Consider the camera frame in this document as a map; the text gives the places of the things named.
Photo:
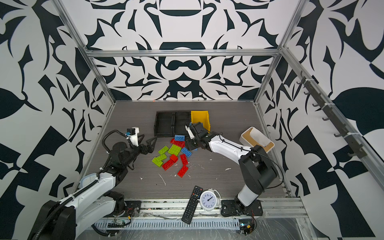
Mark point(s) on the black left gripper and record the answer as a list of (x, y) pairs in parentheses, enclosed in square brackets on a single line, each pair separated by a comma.
[(148, 148)]

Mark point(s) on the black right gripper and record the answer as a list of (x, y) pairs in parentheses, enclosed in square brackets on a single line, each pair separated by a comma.
[(189, 143)]

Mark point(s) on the blue lego brick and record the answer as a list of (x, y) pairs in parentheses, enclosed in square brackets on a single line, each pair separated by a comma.
[(186, 152)]

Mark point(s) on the blue lego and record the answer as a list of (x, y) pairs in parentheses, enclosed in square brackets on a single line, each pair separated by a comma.
[(179, 138)]

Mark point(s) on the red lego brick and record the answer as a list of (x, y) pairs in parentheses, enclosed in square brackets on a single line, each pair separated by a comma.
[(182, 171), (184, 159)]

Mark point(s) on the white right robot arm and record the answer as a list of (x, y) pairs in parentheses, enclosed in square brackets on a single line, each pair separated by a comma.
[(257, 169)]

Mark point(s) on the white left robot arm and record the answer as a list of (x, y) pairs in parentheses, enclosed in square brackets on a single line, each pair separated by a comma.
[(95, 199)]

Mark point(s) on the green small lego brick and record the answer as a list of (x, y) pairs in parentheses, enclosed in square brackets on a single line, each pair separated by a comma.
[(163, 150)]

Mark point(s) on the green L-shaped lego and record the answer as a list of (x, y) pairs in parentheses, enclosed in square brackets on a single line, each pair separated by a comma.
[(158, 161)]

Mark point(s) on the yellow storage bin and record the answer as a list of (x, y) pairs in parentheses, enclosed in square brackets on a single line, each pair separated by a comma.
[(201, 117)]

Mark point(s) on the green square lego plate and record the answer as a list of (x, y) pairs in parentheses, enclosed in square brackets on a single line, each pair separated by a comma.
[(174, 150)]

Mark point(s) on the black left storage bin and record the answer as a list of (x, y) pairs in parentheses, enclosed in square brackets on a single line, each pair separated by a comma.
[(164, 124)]

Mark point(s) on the black storage bin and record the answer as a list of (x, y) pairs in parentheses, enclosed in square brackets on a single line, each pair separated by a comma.
[(181, 120), (164, 124)]

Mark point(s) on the black middle storage bin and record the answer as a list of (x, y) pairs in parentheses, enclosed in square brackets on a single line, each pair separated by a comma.
[(181, 120)]

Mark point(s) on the red lego pair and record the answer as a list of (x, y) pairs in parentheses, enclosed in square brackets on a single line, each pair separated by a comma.
[(173, 159)]

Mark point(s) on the red lego brick front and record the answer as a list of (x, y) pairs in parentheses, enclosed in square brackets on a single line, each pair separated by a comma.
[(182, 171)]

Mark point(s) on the white tissue box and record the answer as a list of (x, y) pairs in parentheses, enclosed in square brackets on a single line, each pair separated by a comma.
[(252, 137)]

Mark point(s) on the black remote control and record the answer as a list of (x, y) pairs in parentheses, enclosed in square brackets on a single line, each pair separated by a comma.
[(192, 205)]

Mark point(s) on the white alarm clock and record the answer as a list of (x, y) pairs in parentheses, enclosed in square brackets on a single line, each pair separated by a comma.
[(210, 199)]

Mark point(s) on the blue square clock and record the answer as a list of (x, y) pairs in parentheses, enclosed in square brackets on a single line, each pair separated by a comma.
[(87, 182)]

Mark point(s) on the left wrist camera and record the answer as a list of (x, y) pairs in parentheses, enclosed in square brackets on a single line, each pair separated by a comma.
[(132, 136)]

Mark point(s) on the white cable duct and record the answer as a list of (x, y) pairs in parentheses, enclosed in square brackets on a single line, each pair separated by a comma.
[(174, 224)]

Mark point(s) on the wall hook rack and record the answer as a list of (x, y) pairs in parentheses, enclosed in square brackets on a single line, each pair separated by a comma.
[(334, 115)]

